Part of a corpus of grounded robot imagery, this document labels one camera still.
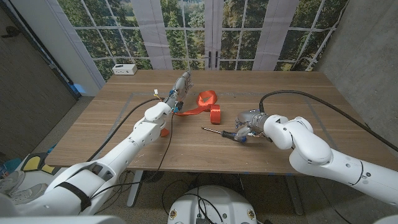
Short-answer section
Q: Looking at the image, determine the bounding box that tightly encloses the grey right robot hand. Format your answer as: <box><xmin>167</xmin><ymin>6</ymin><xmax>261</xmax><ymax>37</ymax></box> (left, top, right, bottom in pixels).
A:
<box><xmin>234</xmin><ymin>109</ymin><xmax>268</xmax><ymax>142</ymax></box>

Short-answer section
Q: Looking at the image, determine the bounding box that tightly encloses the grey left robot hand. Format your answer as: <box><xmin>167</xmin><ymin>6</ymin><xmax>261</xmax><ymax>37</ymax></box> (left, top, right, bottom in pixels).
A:
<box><xmin>169</xmin><ymin>70</ymin><xmax>194</xmax><ymax>104</ymax></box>

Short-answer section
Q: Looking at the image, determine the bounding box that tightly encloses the blue black handled screwdriver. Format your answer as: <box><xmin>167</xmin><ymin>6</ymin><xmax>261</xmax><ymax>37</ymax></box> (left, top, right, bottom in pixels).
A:
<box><xmin>201</xmin><ymin>126</ymin><xmax>248</xmax><ymax>144</ymax></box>

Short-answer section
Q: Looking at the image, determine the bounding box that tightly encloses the orange ribbon spool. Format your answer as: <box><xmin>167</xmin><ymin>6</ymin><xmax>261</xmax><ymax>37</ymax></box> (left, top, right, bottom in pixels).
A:
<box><xmin>174</xmin><ymin>90</ymin><xmax>221</xmax><ymax>125</ymax></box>

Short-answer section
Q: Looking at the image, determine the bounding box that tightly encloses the white power strip box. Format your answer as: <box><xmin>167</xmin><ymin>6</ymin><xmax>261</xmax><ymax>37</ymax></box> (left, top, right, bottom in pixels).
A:
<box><xmin>112</xmin><ymin>63</ymin><xmax>138</xmax><ymax>76</ymax></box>

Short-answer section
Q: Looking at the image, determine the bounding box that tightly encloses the white table leg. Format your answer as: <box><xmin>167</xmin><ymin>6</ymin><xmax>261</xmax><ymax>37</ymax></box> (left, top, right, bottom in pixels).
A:
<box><xmin>126</xmin><ymin>170</ymin><xmax>144</xmax><ymax>208</ymax></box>
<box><xmin>284</xmin><ymin>174</ymin><xmax>305</xmax><ymax>216</ymax></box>

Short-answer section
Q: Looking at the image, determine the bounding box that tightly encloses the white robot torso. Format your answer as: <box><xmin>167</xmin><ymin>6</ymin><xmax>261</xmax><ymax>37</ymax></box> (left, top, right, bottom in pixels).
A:
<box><xmin>167</xmin><ymin>185</ymin><xmax>258</xmax><ymax>224</ymax></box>

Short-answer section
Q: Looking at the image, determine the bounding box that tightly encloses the printed window forest backdrop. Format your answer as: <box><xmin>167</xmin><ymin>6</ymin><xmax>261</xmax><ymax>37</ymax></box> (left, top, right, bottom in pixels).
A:
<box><xmin>57</xmin><ymin>0</ymin><xmax>349</xmax><ymax>82</ymax></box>

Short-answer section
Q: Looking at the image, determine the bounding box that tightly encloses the black round base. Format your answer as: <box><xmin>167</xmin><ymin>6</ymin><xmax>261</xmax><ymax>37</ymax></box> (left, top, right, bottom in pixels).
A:
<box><xmin>142</xmin><ymin>170</ymin><xmax>165</xmax><ymax>184</ymax></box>

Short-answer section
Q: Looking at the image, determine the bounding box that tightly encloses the yellow and black object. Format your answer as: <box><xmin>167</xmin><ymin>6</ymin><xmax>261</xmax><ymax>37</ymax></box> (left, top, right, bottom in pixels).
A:
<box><xmin>20</xmin><ymin>152</ymin><xmax>60</xmax><ymax>175</ymax></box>

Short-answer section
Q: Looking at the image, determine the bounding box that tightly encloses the grey sneaker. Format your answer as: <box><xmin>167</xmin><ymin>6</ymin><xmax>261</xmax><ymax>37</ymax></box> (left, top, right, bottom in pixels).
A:
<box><xmin>7</xmin><ymin>183</ymin><xmax>49</xmax><ymax>205</ymax></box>
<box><xmin>0</xmin><ymin>170</ymin><xmax>26</xmax><ymax>195</ymax></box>

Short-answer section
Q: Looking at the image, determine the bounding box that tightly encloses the teal object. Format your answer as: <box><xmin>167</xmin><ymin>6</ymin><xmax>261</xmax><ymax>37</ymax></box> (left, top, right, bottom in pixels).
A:
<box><xmin>0</xmin><ymin>157</ymin><xmax>22</xmax><ymax>175</ymax></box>

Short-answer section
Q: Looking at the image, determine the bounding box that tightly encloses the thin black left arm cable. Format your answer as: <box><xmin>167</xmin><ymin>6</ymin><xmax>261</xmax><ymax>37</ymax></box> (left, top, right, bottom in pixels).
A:
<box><xmin>90</xmin><ymin>112</ymin><xmax>175</xmax><ymax>200</ymax></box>

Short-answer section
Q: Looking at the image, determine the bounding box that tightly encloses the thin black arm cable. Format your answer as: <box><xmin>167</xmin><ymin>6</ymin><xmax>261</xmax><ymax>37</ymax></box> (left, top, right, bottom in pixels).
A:
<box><xmin>90</xmin><ymin>112</ymin><xmax>175</xmax><ymax>200</ymax></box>
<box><xmin>313</xmin><ymin>177</ymin><xmax>355</xmax><ymax>224</ymax></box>

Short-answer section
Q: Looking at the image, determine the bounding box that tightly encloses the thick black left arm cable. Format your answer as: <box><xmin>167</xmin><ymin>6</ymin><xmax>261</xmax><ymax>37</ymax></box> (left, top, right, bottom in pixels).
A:
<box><xmin>86</xmin><ymin>97</ymin><xmax>164</xmax><ymax>162</ymax></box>

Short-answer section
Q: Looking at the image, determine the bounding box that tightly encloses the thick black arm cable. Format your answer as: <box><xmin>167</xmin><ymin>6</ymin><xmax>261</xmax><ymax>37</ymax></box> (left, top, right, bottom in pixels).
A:
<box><xmin>259</xmin><ymin>90</ymin><xmax>398</xmax><ymax>153</ymax></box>
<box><xmin>86</xmin><ymin>97</ymin><xmax>164</xmax><ymax>162</ymax></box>

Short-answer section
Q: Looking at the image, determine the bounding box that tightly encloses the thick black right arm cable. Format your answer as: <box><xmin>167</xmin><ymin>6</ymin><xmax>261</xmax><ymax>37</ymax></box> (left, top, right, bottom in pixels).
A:
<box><xmin>259</xmin><ymin>90</ymin><xmax>398</xmax><ymax>153</ymax></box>

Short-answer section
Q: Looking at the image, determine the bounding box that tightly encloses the black torso cable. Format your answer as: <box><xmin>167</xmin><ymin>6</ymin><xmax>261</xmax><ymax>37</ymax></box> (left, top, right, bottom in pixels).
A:
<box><xmin>183</xmin><ymin>193</ymin><xmax>224</xmax><ymax>223</ymax></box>

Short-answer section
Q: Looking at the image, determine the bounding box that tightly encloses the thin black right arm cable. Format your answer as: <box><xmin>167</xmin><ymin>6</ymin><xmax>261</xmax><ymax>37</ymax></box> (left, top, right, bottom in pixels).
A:
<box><xmin>313</xmin><ymin>177</ymin><xmax>355</xmax><ymax>224</ymax></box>

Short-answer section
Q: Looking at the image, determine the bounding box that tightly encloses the black door handle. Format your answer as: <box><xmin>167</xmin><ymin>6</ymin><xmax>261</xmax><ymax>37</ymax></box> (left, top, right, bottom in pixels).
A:
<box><xmin>1</xmin><ymin>26</ymin><xmax>21</xmax><ymax>39</ymax></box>

